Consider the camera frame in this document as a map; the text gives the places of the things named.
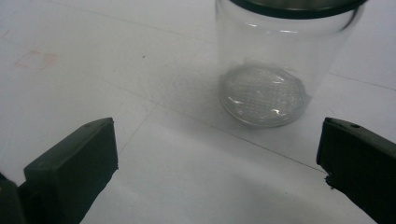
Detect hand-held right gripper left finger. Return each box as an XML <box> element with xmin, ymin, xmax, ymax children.
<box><xmin>0</xmin><ymin>117</ymin><xmax>120</xmax><ymax>224</ymax></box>

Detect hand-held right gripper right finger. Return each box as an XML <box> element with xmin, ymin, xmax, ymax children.
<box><xmin>316</xmin><ymin>117</ymin><xmax>396</xmax><ymax>224</ymax></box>

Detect clear glass jar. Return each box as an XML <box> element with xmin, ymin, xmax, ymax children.
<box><xmin>214</xmin><ymin>0</ymin><xmax>366</xmax><ymax>129</ymax></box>

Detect round metal jar lid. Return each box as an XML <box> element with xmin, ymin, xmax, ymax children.
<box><xmin>229</xmin><ymin>0</ymin><xmax>369</xmax><ymax>21</ymax></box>

